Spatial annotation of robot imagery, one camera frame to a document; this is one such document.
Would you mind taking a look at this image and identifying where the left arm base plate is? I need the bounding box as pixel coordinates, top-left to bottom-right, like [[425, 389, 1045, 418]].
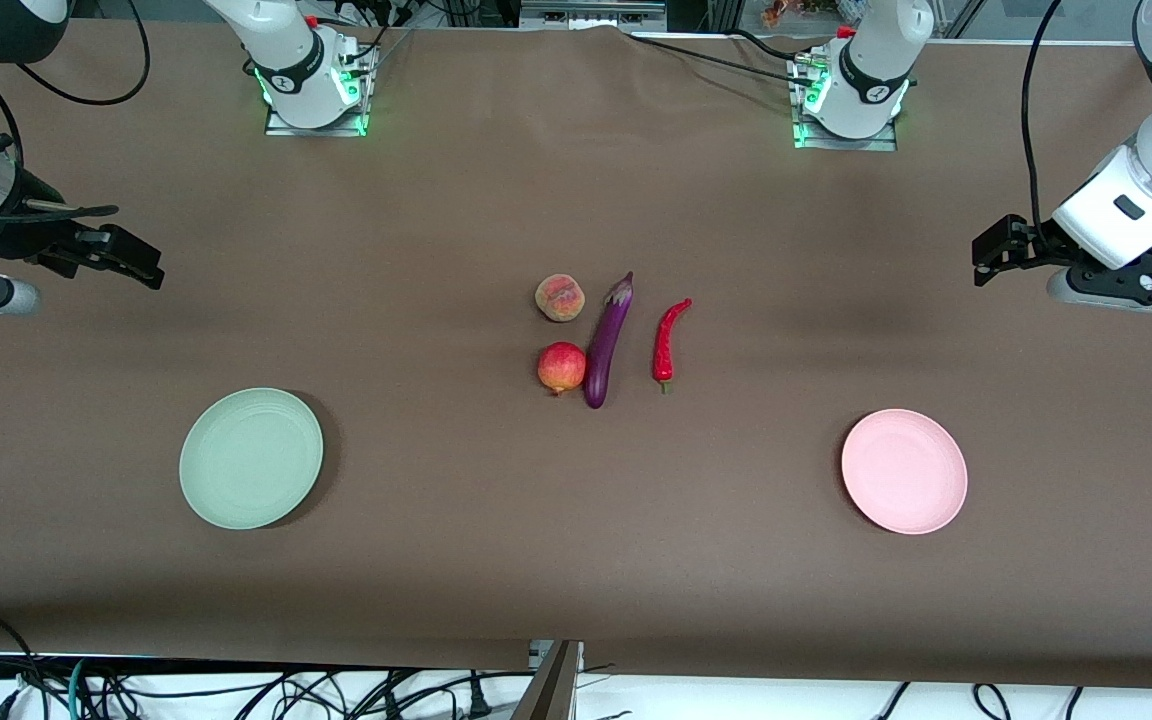
[[789, 52, 900, 153]]

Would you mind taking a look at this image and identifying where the purple eggplant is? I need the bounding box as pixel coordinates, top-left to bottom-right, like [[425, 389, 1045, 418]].
[[583, 271, 635, 410]]

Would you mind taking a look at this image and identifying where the grey metal box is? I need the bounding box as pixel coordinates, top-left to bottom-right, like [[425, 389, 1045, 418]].
[[519, 0, 669, 31]]

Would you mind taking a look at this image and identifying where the aluminium profile post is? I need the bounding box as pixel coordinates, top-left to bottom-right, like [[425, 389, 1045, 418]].
[[511, 640, 585, 720]]

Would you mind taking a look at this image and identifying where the short black table cable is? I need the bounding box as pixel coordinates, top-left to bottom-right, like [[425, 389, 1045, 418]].
[[731, 27, 809, 63]]

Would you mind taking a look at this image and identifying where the peach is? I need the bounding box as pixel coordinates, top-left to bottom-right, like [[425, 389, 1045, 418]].
[[534, 274, 587, 324]]

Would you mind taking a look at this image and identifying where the red chili pepper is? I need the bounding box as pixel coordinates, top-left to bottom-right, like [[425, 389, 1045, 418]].
[[651, 298, 694, 395]]

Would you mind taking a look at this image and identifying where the brown table cover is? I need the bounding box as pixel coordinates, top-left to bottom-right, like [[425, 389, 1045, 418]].
[[0, 18, 1152, 691]]

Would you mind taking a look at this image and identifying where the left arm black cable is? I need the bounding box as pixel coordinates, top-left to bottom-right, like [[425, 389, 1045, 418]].
[[1022, 0, 1069, 241]]

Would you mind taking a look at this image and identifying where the pink plate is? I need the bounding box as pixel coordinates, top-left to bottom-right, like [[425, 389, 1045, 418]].
[[841, 408, 969, 536]]

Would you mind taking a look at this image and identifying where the red pomegranate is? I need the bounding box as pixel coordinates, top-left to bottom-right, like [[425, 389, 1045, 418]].
[[537, 341, 588, 397]]

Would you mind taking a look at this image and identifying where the long black table cable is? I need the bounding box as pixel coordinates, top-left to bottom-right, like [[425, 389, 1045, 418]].
[[628, 32, 822, 91]]

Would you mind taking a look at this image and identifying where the green plate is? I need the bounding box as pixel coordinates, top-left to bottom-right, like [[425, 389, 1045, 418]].
[[179, 388, 325, 531]]

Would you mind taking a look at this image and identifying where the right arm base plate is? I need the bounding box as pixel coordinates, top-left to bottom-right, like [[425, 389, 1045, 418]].
[[263, 40, 378, 139]]

